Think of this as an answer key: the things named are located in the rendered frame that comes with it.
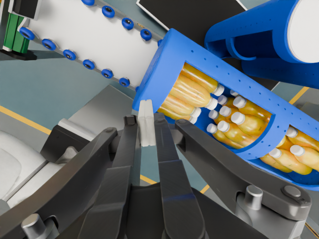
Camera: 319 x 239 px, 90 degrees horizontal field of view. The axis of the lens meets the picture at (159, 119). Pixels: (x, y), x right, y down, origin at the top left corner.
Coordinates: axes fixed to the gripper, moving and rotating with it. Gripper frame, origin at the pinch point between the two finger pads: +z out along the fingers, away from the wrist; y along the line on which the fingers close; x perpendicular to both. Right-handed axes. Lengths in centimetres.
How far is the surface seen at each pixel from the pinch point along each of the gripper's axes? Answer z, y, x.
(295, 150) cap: 33, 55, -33
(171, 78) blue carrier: 24.7, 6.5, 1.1
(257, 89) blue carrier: 30.2, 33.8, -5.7
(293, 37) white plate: 45, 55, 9
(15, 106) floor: 147, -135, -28
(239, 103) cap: 36.0, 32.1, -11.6
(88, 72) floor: 147, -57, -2
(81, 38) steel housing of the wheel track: 55, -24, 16
